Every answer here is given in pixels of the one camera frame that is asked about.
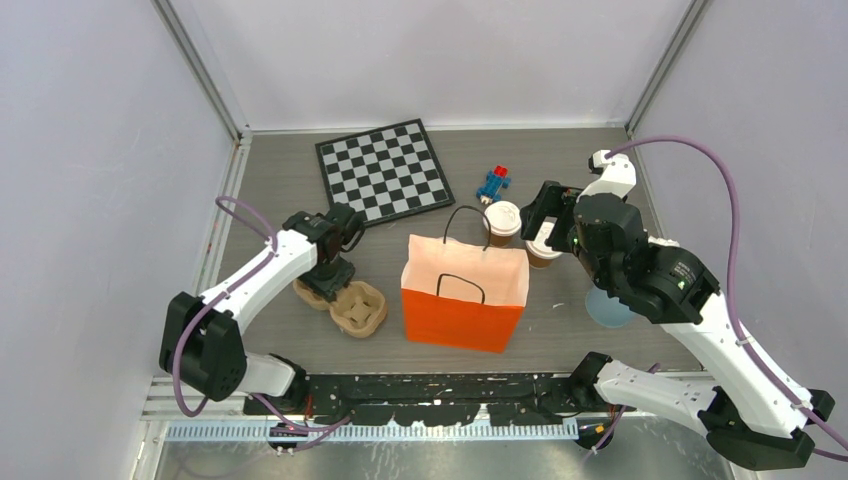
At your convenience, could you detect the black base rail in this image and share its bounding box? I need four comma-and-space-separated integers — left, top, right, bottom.
243, 373, 615, 428

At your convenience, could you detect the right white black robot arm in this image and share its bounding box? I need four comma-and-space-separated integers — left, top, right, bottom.
520, 181, 835, 471

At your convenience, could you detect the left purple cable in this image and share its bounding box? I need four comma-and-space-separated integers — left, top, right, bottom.
170, 195, 352, 455

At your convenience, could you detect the purple cable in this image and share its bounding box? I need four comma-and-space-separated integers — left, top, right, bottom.
170, 195, 352, 455
606, 135, 848, 463

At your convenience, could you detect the black white chessboard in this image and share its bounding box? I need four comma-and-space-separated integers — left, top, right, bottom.
315, 119, 455, 227

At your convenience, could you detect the orange paper bag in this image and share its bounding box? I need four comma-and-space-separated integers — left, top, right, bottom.
400, 218, 530, 353

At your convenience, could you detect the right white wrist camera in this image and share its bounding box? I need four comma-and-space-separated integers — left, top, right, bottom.
578, 150, 637, 201

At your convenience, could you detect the brown pulp cup carrier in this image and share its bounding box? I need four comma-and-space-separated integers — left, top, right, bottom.
293, 280, 388, 338

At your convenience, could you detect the white cup lid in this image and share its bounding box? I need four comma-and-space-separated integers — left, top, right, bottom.
525, 221, 562, 262
484, 200, 522, 237

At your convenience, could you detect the blue straw holder cup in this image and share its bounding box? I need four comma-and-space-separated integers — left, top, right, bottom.
585, 287, 637, 328

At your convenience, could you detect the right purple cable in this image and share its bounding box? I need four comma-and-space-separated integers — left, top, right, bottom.
606, 135, 848, 463

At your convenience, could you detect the brown paper coffee cup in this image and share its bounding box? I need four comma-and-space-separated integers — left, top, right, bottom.
528, 254, 555, 269

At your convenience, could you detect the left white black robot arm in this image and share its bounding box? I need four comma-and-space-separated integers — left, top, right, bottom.
159, 203, 366, 414

